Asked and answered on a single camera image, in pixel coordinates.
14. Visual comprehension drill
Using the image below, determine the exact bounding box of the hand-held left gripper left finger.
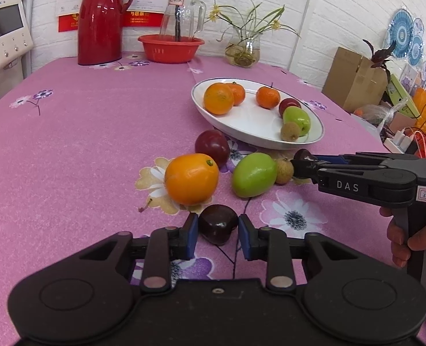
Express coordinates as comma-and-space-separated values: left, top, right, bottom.
76, 213, 200, 294

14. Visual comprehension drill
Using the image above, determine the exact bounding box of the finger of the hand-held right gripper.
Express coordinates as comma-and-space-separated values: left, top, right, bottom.
310, 152, 421, 170
291, 159, 343, 185

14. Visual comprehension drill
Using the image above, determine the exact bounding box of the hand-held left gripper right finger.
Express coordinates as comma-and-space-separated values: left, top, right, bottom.
237, 214, 348, 293

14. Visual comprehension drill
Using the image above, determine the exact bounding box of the dark purple plum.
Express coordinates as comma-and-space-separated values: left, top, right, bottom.
198, 204, 239, 246
293, 148, 318, 168

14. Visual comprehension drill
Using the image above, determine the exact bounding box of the brown longan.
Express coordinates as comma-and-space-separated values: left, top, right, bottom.
275, 158, 295, 185

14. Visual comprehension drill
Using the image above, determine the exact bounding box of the kiwi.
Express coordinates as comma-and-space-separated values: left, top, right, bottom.
280, 122, 301, 142

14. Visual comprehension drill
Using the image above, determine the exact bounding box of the green apple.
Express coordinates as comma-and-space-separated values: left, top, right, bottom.
282, 106, 311, 138

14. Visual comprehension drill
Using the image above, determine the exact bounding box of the green mango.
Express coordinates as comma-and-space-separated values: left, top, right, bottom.
232, 152, 278, 199

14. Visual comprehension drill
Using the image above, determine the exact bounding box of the orange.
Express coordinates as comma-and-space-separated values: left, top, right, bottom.
203, 83, 235, 116
164, 154, 220, 206

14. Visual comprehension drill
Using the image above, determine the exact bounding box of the dark red plum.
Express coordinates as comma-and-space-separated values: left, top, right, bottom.
278, 98, 302, 118

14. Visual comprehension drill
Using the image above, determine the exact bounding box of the white plate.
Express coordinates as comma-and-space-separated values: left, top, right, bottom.
191, 77, 325, 150

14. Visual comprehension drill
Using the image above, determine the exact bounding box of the tangerine with stem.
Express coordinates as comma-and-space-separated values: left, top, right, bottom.
224, 82, 246, 106
256, 83, 281, 110

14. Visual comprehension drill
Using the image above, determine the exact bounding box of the bright red plum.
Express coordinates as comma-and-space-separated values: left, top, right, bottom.
194, 130, 231, 164

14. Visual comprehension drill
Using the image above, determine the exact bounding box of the person's right hand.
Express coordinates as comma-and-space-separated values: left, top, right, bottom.
379, 207, 426, 266

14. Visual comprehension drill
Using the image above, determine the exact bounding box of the white power strip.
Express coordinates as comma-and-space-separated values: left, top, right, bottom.
384, 130, 415, 154

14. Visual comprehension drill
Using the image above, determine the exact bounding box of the clear plastic bag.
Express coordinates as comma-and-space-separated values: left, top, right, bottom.
353, 103, 404, 134

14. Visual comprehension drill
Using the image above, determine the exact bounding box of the cardboard box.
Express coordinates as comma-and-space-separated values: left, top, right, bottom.
322, 47, 390, 113

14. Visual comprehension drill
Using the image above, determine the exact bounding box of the purple leaf plant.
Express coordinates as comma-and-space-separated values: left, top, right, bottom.
362, 39, 397, 83

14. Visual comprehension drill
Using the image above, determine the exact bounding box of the glass vase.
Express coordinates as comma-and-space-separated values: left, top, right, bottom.
225, 31, 262, 69

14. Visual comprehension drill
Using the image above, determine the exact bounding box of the pink floral tablecloth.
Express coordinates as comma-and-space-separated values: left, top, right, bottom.
0, 50, 426, 346

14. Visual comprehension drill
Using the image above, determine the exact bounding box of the green plant with yellow flowers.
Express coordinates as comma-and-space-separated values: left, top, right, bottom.
205, 0, 302, 44

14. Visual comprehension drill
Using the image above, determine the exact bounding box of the red plastic basin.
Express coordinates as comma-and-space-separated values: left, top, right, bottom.
138, 34, 205, 63

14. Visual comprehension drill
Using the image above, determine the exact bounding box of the glass pitcher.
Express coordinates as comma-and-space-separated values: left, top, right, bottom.
159, 0, 207, 42

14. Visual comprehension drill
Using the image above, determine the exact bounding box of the red thermos jug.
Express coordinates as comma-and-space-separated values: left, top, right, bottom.
77, 0, 138, 66

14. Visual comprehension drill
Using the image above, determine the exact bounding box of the white water dispenser with screen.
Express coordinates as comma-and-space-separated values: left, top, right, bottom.
0, 0, 33, 105

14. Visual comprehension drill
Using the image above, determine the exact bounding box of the white wall pipe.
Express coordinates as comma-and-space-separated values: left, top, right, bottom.
288, 0, 329, 73

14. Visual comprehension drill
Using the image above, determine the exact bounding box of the medium blue patterned wall disc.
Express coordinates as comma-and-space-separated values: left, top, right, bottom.
408, 34, 425, 66

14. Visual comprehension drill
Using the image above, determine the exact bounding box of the large blue patterned wall disc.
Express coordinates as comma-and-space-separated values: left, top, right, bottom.
388, 9, 415, 58

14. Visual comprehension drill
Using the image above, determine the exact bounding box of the wall calendar poster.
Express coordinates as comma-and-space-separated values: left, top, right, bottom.
56, 0, 179, 31

